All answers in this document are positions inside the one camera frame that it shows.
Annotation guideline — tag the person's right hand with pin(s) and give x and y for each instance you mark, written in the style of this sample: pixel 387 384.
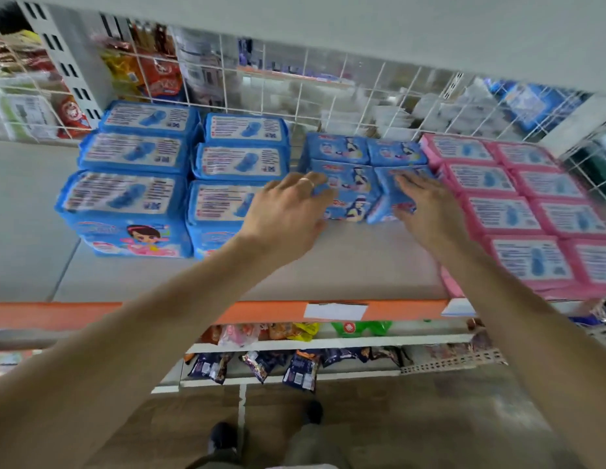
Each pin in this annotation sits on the person's right hand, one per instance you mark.
pixel 435 219

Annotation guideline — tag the person's left hand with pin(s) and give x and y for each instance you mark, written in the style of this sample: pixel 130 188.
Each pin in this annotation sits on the person's left hand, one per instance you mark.
pixel 278 214

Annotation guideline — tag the person's right fingers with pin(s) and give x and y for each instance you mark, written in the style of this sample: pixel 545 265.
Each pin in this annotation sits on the person's right fingers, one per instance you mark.
pixel 411 189

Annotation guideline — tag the person's left fingers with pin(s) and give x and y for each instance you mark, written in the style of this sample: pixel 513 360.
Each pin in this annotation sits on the person's left fingers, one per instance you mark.
pixel 318 186

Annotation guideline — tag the small blue penguin packet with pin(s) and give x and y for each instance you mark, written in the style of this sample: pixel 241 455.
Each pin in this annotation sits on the small blue penguin packet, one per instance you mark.
pixel 337 148
pixel 388 190
pixel 354 195
pixel 397 153

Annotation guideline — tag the person's left forearm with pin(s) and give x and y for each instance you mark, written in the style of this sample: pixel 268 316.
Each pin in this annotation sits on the person's left forearm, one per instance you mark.
pixel 137 336

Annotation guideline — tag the person's right forearm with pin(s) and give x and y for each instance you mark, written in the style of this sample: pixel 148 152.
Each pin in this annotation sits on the person's right forearm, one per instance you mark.
pixel 537 336

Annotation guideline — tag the pile of white tissue packs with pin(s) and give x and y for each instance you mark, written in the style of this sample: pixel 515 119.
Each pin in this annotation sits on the pile of white tissue packs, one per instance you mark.
pixel 381 113

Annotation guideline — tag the white metal shelf board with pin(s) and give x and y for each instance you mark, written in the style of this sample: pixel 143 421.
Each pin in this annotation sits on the white metal shelf board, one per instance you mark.
pixel 342 268

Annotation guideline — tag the stack of pink packs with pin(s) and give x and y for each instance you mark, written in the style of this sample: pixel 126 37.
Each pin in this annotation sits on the stack of pink packs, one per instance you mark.
pixel 501 214

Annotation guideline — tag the white price label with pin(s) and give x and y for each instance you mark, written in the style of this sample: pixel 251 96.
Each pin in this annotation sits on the white price label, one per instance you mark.
pixel 335 311
pixel 458 308

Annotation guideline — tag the blue packs behind mesh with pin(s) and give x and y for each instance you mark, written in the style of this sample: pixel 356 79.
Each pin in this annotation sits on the blue packs behind mesh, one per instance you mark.
pixel 530 103

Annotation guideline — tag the green snack bag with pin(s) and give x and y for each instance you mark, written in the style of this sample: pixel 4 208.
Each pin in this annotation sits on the green snack bag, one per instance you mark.
pixel 361 328

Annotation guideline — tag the row of pink yellow snack bags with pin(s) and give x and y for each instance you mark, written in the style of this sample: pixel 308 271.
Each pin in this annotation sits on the row of pink yellow snack bags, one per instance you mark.
pixel 264 332

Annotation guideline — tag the white overhead shelf board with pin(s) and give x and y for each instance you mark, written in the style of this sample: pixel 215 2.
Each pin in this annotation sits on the white overhead shelf board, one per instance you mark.
pixel 381 24

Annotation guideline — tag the beige perforated strip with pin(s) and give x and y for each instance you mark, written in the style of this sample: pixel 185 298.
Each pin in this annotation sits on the beige perforated strip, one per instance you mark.
pixel 454 362

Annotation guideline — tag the white plain shelf upright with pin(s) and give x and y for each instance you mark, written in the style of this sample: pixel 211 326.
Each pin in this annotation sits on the white plain shelf upright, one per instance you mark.
pixel 581 127

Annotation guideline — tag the row of dark blue snack bags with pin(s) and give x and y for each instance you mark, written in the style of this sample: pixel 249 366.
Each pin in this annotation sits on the row of dark blue snack bags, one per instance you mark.
pixel 298 366

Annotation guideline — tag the orange snack bags behind mesh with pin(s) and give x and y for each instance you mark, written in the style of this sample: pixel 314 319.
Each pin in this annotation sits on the orange snack bags behind mesh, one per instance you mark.
pixel 161 75

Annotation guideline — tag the stack of large blue packs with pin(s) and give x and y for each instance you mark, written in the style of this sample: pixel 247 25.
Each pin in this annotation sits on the stack of large blue packs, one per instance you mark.
pixel 122 195

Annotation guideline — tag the person's black right shoe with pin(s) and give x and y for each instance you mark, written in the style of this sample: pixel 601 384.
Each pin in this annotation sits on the person's black right shoe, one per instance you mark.
pixel 313 412

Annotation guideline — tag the person's black shoe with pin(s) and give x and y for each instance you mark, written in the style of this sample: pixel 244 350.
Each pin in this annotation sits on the person's black shoe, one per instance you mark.
pixel 224 437
pixel 313 412

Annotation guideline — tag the yellow snack bag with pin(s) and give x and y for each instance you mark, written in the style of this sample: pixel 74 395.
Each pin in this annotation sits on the yellow snack bag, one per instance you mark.
pixel 121 68

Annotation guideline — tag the red and white snack bag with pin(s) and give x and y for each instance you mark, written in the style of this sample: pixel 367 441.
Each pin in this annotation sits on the red and white snack bag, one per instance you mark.
pixel 73 116

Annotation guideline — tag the person's grey trousers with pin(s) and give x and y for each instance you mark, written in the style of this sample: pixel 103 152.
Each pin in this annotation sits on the person's grey trousers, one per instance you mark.
pixel 308 446

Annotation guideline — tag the person's black left shoe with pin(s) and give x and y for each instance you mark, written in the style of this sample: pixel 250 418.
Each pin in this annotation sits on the person's black left shoe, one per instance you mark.
pixel 224 437

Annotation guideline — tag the white perforated shelf upright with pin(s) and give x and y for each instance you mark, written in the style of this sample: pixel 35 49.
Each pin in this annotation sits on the white perforated shelf upright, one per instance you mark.
pixel 63 63

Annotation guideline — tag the orange shelf price rail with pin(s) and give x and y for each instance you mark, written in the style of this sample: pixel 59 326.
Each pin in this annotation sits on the orange shelf price rail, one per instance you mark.
pixel 264 312

